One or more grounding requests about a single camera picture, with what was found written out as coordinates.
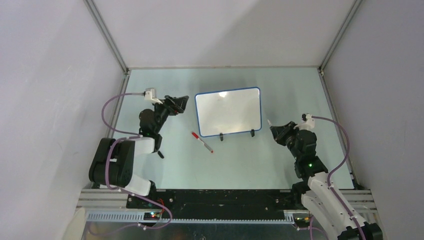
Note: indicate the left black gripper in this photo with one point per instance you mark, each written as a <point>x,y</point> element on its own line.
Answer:
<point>176,106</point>

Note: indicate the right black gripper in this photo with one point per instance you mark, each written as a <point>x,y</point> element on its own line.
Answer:
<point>287,128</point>

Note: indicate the blue framed whiteboard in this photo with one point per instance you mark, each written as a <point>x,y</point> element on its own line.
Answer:
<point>231,111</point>

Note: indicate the black marker cap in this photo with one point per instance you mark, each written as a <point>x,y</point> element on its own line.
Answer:
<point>160,155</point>

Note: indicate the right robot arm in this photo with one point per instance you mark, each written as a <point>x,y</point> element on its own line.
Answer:
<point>316,190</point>

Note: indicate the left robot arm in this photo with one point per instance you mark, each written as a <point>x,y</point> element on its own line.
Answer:
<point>113,162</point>

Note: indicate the red whiteboard marker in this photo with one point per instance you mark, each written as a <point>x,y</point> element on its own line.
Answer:
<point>202,142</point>

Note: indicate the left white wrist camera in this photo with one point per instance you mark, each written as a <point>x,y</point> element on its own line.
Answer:
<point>150,95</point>

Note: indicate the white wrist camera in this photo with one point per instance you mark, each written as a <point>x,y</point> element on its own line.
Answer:
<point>150,95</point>
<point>308,122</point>

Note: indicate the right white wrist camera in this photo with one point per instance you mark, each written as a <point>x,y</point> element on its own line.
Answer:
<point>308,122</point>

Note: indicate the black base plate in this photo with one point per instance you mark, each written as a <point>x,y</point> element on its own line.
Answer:
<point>226,204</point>

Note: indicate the aluminium frame rail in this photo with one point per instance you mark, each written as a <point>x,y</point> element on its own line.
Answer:
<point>104,205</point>

